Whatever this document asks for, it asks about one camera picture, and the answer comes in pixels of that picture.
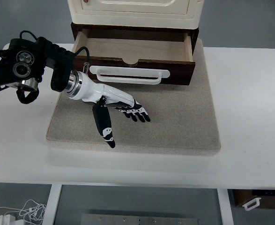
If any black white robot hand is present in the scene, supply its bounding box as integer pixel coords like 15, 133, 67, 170
65, 71, 150, 148

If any dark wooden drawer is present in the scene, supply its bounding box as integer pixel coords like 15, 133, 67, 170
74, 29, 195, 85

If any dark wooden cabinet base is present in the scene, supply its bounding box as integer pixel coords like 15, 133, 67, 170
71, 23, 199, 51

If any grey square foam pad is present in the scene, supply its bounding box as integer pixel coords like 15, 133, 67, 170
46, 40, 221, 156

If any white power adapter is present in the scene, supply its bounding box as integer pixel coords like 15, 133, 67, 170
0, 214, 15, 225

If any brown wooden box on floor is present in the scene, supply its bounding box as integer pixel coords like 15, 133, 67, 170
233, 189, 275, 211

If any white drawer handle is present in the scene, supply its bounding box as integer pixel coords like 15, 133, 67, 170
89, 66, 170, 85

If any white cable bundle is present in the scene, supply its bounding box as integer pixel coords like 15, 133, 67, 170
0, 199, 47, 225

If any white handle on floor box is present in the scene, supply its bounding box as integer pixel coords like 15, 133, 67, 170
242, 197, 261, 211

